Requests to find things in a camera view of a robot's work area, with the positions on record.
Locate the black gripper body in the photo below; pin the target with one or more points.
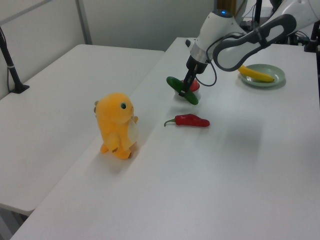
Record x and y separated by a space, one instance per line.
198 65

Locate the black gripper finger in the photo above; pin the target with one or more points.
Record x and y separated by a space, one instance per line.
186 82
195 75

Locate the green cucumber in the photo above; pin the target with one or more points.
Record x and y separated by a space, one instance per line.
175 83

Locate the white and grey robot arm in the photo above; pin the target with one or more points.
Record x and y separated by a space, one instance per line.
225 50

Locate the small grey bowl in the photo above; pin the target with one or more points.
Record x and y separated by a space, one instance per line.
197 94

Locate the red apple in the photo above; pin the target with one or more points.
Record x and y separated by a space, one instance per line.
194 85

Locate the red chili pepper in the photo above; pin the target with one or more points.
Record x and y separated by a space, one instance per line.
190 120

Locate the yellow banana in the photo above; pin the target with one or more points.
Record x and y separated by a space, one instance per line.
255 73

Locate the light green plate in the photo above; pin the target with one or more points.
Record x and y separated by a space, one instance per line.
277 72

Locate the orange plush toy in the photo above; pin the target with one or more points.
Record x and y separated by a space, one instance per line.
112 112

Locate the black vertical pole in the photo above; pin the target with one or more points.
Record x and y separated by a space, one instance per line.
258 10

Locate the black clamped camera stand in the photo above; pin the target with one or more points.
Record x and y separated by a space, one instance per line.
312 42

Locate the grey metal partition post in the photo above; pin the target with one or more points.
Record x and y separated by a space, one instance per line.
83 22

